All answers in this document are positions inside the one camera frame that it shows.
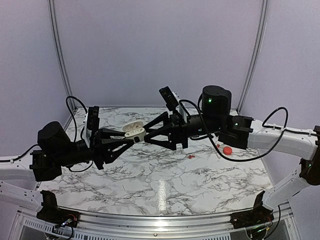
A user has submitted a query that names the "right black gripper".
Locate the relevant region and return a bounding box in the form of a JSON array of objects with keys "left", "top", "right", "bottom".
[{"left": 142, "top": 111, "right": 224, "bottom": 151}]

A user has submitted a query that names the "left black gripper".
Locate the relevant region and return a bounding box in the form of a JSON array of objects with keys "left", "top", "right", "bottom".
[{"left": 55, "top": 127, "right": 134, "bottom": 171}]

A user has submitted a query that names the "white earbuds charging case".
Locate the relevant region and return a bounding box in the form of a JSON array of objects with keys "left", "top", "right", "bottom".
[{"left": 122, "top": 120, "right": 146, "bottom": 143}]

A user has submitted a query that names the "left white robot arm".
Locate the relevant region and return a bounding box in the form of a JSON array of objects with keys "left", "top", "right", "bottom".
[{"left": 0, "top": 121, "right": 135, "bottom": 212}]

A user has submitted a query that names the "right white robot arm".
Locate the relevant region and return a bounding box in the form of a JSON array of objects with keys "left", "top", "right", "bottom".
[{"left": 144, "top": 85, "right": 320, "bottom": 224}]

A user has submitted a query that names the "red round cap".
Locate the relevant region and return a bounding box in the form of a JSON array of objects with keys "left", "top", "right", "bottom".
[{"left": 223, "top": 146, "right": 233, "bottom": 156}]

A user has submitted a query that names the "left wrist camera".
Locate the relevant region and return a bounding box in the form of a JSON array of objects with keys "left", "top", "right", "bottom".
[{"left": 82, "top": 106, "right": 100, "bottom": 148}]

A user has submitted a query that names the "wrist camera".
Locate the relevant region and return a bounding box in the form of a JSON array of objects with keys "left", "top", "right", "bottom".
[
  {"left": 82, "top": 106, "right": 100, "bottom": 148},
  {"left": 159, "top": 86, "right": 187, "bottom": 122}
]

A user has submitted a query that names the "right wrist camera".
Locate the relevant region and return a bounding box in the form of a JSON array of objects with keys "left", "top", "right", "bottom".
[{"left": 159, "top": 86, "right": 187, "bottom": 122}]

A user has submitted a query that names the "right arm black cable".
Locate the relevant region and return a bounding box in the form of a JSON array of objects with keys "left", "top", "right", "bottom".
[{"left": 178, "top": 99, "right": 313, "bottom": 162}]

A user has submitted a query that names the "aluminium front rail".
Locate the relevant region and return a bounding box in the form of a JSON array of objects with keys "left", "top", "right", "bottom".
[{"left": 8, "top": 203, "right": 300, "bottom": 240}]

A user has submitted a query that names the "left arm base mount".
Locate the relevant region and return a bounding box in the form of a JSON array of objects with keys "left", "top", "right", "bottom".
[{"left": 36, "top": 190, "right": 80, "bottom": 228}]

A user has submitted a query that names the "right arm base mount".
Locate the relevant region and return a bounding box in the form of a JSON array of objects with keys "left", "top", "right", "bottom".
[{"left": 230, "top": 191, "right": 274, "bottom": 229}]

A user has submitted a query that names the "left aluminium frame post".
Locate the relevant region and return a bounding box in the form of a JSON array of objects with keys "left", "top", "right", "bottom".
[{"left": 47, "top": 0, "right": 73, "bottom": 96}]

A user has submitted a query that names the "aluminium frame post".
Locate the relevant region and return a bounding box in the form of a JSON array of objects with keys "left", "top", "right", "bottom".
[
  {"left": 47, "top": 0, "right": 73, "bottom": 96},
  {"left": 236, "top": 0, "right": 270, "bottom": 114}
]

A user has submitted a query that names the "right aluminium frame post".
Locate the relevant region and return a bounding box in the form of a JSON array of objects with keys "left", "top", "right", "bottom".
[{"left": 236, "top": 0, "right": 270, "bottom": 114}]

